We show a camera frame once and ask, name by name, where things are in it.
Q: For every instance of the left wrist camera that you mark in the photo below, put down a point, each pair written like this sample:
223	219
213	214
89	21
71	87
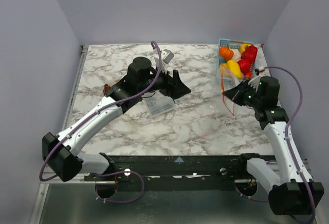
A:
167	56

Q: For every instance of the blue plastic basket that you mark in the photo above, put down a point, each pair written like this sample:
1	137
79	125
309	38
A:
231	44

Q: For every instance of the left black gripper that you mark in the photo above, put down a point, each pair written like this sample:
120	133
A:
179	88

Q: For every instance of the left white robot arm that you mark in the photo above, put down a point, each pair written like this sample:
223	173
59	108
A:
61	152

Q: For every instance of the yellow toy bell pepper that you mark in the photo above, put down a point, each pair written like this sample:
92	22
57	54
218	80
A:
243	47

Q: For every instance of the red toy apple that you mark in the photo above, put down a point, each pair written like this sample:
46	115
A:
245	65

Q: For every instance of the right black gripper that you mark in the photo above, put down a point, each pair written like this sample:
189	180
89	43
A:
243	92

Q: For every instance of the red toy bell pepper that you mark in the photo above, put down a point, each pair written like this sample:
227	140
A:
250	53

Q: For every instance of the orange toy pumpkin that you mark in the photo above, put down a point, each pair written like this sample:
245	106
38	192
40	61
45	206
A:
226	53

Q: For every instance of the clear zip top bag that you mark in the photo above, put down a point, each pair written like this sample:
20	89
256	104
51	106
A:
227	81

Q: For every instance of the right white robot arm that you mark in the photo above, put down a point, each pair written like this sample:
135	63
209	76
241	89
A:
291	191

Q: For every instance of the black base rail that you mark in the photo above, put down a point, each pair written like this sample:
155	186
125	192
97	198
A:
179	173

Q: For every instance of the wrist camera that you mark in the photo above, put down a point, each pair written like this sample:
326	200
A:
259	70
167	56

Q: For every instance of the yellow toy corn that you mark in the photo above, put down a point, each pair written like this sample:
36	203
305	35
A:
234	68

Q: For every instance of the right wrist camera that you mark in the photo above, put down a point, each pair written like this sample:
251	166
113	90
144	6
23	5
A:
259	70

